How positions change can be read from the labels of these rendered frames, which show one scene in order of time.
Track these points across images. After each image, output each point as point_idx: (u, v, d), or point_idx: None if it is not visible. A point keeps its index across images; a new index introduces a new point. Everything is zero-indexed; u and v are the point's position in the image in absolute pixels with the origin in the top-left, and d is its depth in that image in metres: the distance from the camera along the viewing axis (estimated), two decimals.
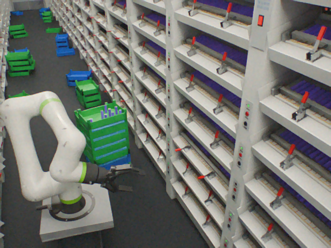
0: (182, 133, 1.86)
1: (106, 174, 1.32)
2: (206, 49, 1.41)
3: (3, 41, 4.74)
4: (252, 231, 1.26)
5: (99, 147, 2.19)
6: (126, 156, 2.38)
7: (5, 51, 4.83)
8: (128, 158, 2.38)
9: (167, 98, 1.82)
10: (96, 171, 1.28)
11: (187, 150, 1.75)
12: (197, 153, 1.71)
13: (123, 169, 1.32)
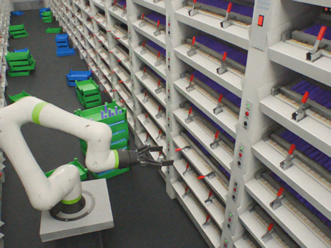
0: (182, 133, 1.86)
1: None
2: (206, 49, 1.41)
3: (3, 41, 4.74)
4: (252, 231, 1.26)
5: None
6: None
7: (5, 51, 4.83)
8: None
9: (167, 98, 1.82)
10: None
11: (187, 150, 1.75)
12: (197, 153, 1.71)
13: (142, 146, 1.53)
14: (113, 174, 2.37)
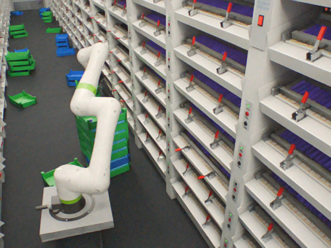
0: (182, 133, 1.86)
1: None
2: (206, 49, 1.41)
3: (3, 41, 4.74)
4: (252, 231, 1.26)
5: None
6: (126, 156, 2.38)
7: (5, 51, 4.83)
8: (128, 158, 2.38)
9: (167, 98, 1.82)
10: None
11: (187, 150, 1.75)
12: (197, 153, 1.71)
13: (108, 85, 2.13)
14: (113, 174, 2.37)
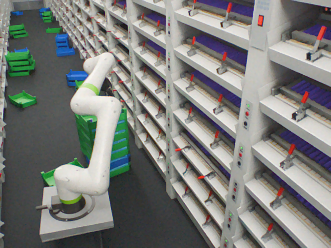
0: (182, 133, 1.86)
1: None
2: (206, 49, 1.41)
3: (3, 41, 4.74)
4: (252, 231, 1.26)
5: None
6: (126, 156, 2.38)
7: (5, 51, 4.83)
8: (128, 158, 2.38)
9: (167, 98, 1.82)
10: None
11: (187, 150, 1.75)
12: (197, 153, 1.71)
13: (113, 94, 2.16)
14: (113, 174, 2.37)
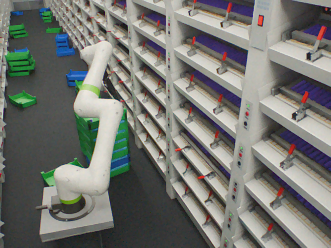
0: (182, 133, 1.86)
1: None
2: (206, 49, 1.41)
3: (3, 41, 4.74)
4: (252, 231, 1.26)
5: None
6: (126, 156, 2.38)
7: (5, 51, 4.83)
8: (128, 158, 2.38)
9: (167, 98, 1.82)
10: None
11: (187, 150, 1.75)
12: (197, 153, 1.71)
13: (112, 84, 2.12)
14: (113, 174, 2.37)
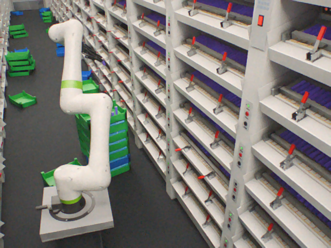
0: (182, 133, 1.86)
1: None
2: (206, 49, 1.41)
3: (3, 41, 4.74)
4: (252, 231, 1.26)
5: None
6: (126, 156, 2.38)
7: (5, 51, 4.83)
8: (128, 158, 2.38)
9: (167, 98, 1.82)
10: None
11: (187, 150, 1.75)
12: (197, 153, 1.71)
13: (89, 46, 1.98)
14: (113, 174, 2.37)
